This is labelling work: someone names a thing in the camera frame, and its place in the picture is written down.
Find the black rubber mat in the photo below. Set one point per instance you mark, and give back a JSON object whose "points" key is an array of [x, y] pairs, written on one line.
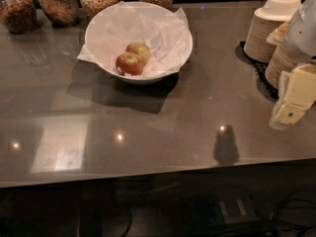
{"points": [[265, 88]]}

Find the rear stack of paper bowls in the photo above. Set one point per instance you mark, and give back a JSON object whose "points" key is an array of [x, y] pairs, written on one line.
{"points": [[265, 20]]}

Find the red front apple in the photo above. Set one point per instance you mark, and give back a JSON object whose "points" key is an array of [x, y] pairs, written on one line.
{"points": [[129, 63]]}

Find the leftmost glass cereal jar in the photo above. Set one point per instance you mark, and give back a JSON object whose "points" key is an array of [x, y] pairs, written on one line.
{"points": [[18, 16]]}

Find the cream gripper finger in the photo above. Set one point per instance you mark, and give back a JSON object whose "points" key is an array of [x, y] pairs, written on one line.
{"points": [[281, 115]]}

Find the white paper liner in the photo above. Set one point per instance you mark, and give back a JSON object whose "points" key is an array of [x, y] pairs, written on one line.
{"points": [[158, 30]]}

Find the yellow-red back apple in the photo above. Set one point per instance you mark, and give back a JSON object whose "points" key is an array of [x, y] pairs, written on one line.
{"points": [[141, 49]]}

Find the white ceramic bowl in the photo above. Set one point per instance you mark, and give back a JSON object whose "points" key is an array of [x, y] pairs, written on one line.
{"points": [[108, 20]]}

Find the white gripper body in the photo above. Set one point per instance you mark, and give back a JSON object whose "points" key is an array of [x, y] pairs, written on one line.
{"points": [[302, 34]]}

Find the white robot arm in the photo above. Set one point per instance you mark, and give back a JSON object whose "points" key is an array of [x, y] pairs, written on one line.
{"points": [[300, 41]]}

